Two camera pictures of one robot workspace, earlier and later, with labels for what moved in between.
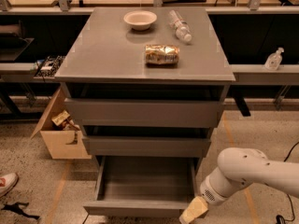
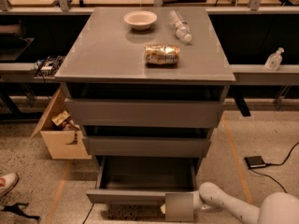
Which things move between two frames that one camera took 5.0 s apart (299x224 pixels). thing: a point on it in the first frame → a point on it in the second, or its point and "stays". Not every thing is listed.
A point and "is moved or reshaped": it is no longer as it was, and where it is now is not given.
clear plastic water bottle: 182,30 stays
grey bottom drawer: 144,187 is moved or reshaped
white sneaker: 7,182 stays
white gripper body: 210,192 → 197,200
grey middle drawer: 141,147 stays
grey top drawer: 90,112 stays
